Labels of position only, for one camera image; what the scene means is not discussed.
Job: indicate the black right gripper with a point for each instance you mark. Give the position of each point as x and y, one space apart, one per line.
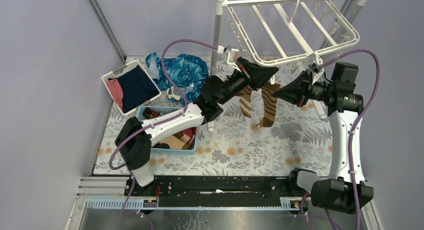
298 91

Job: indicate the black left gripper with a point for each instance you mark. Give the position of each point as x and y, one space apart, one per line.
245 74

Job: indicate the brown striped sock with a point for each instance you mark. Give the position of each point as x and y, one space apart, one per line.
269 105
245 101

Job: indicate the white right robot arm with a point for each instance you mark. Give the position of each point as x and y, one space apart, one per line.
344 189

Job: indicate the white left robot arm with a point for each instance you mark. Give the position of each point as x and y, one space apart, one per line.
136 138

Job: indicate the white clip drying hanger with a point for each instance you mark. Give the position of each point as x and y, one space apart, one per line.
280 32

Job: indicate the pile of assorted socks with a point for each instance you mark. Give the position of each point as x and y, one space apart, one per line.
182 140

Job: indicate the floral patterned table mat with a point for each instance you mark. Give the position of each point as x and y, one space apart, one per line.
238 146

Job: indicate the silver white drying rack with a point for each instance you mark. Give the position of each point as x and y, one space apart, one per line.
213 40

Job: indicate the blue patterned cloth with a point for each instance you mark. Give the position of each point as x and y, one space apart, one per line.
188 72

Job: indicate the light blue sock basket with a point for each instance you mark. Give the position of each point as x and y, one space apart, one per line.
167 110

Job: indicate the dark navy folded garment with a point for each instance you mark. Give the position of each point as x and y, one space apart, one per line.
137 88

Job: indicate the pink folded garment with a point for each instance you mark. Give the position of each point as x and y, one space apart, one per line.
116 92

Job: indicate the white plastic basket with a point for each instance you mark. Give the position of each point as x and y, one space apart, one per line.
121 71

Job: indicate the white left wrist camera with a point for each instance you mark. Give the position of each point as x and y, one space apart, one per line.
232 54

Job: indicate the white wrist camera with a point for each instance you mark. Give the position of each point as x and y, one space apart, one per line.
315 65
232 54

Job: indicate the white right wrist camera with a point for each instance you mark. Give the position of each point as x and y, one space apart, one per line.
315 65

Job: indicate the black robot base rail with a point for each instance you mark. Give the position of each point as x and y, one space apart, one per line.
216 192

